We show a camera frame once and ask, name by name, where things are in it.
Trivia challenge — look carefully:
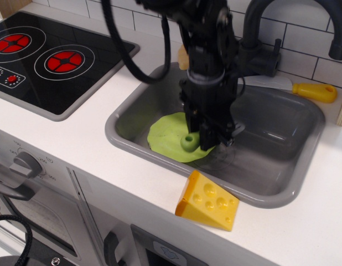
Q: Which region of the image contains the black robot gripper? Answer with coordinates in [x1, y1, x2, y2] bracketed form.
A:
[180, 74, 245, 151]

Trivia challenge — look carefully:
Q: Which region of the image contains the green handled grey spatula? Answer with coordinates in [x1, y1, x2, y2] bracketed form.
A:
[180, 132, 200, 152]

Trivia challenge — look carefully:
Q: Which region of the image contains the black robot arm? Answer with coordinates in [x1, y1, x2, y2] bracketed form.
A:
[139, 1, 240, 151]

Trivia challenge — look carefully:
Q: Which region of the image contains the green plate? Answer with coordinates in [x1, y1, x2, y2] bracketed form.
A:
[147, 112, 214, 163]

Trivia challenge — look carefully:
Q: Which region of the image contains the grey plastic sink basin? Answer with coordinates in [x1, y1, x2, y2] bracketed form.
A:
[105, 63, 325, 208]

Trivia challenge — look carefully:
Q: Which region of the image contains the yellow cheese wedge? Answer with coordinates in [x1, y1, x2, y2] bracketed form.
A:
[175, 170, 240, 231]

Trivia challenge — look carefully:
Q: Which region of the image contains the toy pizza slice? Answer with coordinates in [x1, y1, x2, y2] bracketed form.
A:
[178, 44, 189, 70]

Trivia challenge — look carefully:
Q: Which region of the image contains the dark grey faucet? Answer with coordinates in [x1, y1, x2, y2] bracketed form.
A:
[239, 0, 342, 77]

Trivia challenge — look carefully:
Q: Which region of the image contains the black toy stovetop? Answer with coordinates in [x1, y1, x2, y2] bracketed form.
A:
[0, 12, 123, 121]

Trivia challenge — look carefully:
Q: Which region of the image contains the grey oven knob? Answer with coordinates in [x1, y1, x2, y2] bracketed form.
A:
[9, 152, 43, 178]

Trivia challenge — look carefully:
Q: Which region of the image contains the black braided cable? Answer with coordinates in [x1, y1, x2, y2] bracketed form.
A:
[0, 214, 33, 266]
[101, 0, 172, 85]

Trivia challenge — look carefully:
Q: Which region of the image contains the yellow handled toy knife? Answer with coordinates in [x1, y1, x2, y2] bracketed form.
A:
[244, 75, 338, 104]

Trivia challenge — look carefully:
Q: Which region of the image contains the dark cabinet door handle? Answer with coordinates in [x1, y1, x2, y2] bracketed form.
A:
[103, 231, 127, 266]

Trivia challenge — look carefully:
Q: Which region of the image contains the grey oven door handle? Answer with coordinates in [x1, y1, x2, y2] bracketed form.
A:
[0, 167, 40, 201]

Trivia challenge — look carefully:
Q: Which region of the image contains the black braided cable lower left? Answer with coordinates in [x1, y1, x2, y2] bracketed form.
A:
[0, 214, 33, 266]

